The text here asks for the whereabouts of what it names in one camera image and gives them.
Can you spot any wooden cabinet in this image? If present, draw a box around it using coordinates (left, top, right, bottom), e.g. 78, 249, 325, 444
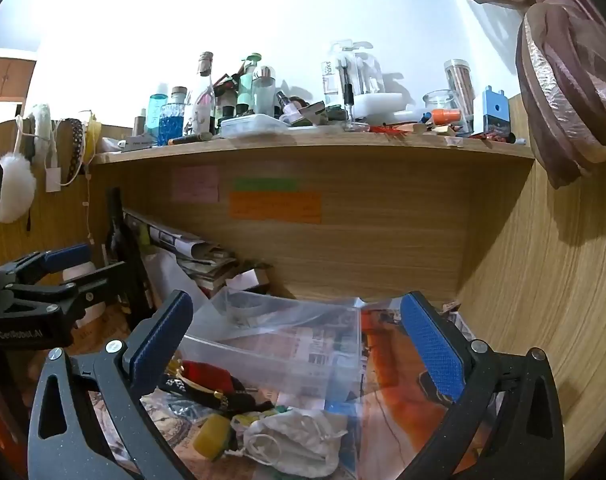
0, 49, 37, 101

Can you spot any small spray bottle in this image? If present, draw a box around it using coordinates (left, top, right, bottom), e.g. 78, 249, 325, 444
275, 90, 304, 123

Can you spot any pink round object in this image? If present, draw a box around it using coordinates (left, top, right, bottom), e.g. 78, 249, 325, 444
63, 261, 106, 321

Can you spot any round glass jar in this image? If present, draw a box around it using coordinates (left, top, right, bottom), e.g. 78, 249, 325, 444
423, 90, 466, 126

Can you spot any red and black fabric band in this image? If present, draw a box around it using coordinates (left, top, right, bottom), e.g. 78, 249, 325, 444
180, 360, 234, 396

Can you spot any white toy plane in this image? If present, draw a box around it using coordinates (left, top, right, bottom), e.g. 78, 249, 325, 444
117, 135, 156, 153

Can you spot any black patterned hair band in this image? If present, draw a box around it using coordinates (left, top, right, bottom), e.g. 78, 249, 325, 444
160, 377, 274, 416

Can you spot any white foam block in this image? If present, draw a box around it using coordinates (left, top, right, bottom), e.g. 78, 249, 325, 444
355, 92, 409, 118

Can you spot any small pink box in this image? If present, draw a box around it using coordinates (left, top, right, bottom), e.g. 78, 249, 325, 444
225, 269, 271, 293

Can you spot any printed newspaper sheet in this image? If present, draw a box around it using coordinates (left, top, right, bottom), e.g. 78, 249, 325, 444
98, 305, 504, 480

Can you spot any pink sticky note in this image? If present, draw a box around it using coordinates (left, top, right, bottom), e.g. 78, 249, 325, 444
171, 165, 220, 203

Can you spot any blue plastic box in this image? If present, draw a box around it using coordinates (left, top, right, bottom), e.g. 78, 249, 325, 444
480, 85, 511, 136

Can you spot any white drawstring pouch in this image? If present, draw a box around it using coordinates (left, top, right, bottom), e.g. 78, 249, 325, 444
235, 407, 349, 476

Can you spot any stack of newspapers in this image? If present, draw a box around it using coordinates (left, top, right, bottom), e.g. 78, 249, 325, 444
123, 207, 271, 296

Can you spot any clear vial with black cap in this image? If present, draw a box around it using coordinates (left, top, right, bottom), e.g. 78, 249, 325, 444
340, 85, 356, 128

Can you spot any black marker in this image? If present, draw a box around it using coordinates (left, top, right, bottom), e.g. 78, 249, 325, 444
167, 132, 213, 147

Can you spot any white fluffy headband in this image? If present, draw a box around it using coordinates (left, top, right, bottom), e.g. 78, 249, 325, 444
30, 103, 52, 143

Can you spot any green sticky note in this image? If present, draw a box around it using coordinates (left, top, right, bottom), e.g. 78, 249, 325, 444
233, 177, 299, 192

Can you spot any pink brown curtain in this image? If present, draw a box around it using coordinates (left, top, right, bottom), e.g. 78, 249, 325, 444
415, 0, 606, 190

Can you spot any patterned headband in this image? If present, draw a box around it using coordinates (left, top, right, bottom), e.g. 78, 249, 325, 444
63, 118, 85, 184

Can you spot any clear plastic box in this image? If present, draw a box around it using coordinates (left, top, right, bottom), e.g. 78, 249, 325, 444
177, 287, 366, 411

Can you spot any white fluffy pompom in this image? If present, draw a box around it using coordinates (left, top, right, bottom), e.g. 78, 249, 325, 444
0, 154, 37, 223

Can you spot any clear blister package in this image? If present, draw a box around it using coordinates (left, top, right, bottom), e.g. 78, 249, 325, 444
323, 40, 386, 106

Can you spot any clear lidded plastic container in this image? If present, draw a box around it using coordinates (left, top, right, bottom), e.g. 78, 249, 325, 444
219, 114, 290, 138

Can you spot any wooden shelf board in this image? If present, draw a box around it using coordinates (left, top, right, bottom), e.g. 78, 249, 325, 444
90, 127, 536, 166

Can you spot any cut glass blue liquid bottle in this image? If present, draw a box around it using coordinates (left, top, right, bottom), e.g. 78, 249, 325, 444
158, 86, 185, 147

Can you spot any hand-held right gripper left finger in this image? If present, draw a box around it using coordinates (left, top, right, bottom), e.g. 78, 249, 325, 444
27, 289, 196, 480

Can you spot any black wine bottle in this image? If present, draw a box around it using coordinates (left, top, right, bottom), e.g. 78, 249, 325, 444
106, 187, 154, 311

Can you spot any clear corked glass bottle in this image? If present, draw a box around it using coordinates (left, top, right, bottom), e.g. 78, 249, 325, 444
185, 51, 219, 136

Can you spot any orange sticky note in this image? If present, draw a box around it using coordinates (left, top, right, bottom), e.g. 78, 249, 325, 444
229, 191, 323, 224

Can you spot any yellow sponge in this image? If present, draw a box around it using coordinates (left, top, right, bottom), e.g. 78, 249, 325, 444
192, 414, 234, 461

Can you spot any tall clear tube of sticks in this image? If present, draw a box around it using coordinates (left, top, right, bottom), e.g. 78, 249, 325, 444
444, 59, 476, 133

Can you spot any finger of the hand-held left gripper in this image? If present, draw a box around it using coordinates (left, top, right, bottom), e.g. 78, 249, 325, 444
0, 244, 91, 287
4, 261, 145, 320

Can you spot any frosted bottle with silver cap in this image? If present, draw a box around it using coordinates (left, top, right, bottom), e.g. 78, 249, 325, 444
251, 66, 276, 117

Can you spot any blue packet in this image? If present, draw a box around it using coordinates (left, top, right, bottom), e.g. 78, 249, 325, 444
325, 400, 360, 476

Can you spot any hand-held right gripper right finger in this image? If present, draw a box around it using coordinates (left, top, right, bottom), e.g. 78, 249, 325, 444
395, 290, 566, 480

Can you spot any white printed mug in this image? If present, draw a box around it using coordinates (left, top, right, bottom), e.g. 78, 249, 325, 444
185, 105, 211, 136

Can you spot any green pump bottle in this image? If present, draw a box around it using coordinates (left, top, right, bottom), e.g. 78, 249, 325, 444
238, 52, 264, 116

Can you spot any yellow cloth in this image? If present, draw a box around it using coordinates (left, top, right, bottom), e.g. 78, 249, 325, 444
83, 112, 104, 166

